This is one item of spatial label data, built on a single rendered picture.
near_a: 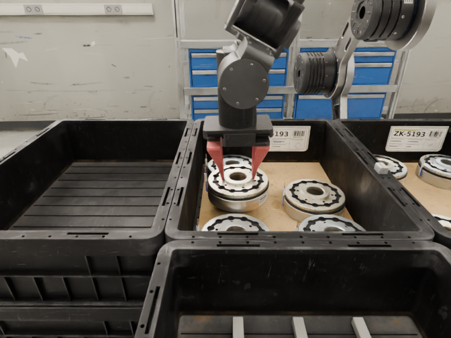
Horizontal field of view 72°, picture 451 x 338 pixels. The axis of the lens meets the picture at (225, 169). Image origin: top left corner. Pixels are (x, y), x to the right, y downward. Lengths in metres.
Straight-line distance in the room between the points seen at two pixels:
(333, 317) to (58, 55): 3.32
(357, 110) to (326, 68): 1.32
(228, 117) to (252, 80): 0.10
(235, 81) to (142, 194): 0.34
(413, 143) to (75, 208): 0.71
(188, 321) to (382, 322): 0.22
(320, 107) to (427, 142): 1.82
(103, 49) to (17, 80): 0.90
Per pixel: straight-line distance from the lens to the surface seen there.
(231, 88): 0.36
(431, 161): 0.78
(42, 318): 0.49
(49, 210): 0.64
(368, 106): 2.74
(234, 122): 0.45
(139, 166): 0.72
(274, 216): 0.55
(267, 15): 0.42
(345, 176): 0.60
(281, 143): 0.71
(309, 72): 1.40
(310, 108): 2.56
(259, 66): 0.36
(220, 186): 0.51
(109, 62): 3.35
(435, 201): 0.69
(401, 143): 0.80
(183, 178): 0.45
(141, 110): 3.39
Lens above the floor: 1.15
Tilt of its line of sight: 28 degrees down
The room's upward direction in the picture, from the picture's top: straight up
